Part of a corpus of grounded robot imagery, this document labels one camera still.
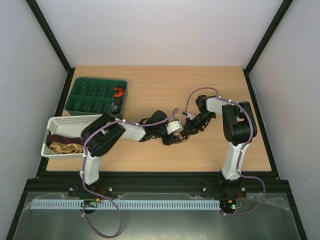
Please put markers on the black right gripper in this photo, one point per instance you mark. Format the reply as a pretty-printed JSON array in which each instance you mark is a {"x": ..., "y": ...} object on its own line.
[{"x": 191, "y": 127}]

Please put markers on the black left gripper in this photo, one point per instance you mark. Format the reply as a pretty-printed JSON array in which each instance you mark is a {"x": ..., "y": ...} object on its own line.
[{"x": 170, "y": 139}]

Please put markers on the paisley patterned necktie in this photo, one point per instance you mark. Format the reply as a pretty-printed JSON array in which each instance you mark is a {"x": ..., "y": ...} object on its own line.
[{"x": 179, "y": 138}]

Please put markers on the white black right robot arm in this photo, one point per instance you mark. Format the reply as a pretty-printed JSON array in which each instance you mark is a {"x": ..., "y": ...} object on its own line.
[{"x": 239, "y": 129}]

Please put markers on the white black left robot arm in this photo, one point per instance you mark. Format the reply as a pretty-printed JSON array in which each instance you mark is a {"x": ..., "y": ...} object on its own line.
[{"x": 101, "y": 135}]

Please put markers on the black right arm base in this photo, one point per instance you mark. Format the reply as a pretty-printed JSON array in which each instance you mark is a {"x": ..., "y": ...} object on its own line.
[{"x": 220, "y": 188}]

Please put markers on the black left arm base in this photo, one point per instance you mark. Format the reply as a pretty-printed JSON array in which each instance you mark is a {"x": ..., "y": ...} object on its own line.
[{"x": 76, "y": 189}]

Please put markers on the dark blue rolled tie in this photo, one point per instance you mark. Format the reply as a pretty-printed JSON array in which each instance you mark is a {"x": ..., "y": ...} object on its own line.
[{"x": 116, "y": 106}]

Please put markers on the orange rolled tie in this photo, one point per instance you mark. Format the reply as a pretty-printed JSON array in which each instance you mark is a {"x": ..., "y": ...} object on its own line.
[{"x": 119, "y": 92}]

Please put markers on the green compartment organizer tray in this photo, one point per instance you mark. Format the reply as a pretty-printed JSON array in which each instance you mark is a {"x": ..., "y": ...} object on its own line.
[{"x": 93, "y": 96}]

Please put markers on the white perforated plastic basket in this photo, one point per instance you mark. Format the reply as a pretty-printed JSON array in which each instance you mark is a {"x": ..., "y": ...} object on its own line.
[{"x": 66, "y": 126}]

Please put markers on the tan patterned tie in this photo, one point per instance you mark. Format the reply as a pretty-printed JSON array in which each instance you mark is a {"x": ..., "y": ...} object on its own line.
[{"x": 61, "y": 148}]

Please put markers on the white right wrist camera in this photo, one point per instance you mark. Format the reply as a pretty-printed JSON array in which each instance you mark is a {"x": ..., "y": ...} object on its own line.
[{"x": 189, "y": 115}]

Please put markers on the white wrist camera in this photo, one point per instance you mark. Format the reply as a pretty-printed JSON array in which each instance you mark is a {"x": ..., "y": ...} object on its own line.
[
  {"x": 174, "y": 126},
  {"x": 189, "y": 115}
]

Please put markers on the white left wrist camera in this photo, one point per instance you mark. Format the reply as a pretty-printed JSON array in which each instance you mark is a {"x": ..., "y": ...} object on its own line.
[{"x": 174, "y": 126}]

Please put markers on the black aluminium frame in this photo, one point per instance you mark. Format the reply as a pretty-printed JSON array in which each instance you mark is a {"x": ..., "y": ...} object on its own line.
[{"x": 158, "y": 182}]

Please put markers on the light blue slotted cable duct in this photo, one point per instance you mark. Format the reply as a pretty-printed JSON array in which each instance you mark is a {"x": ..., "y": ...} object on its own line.
[{"x": 73, "y": 204}]

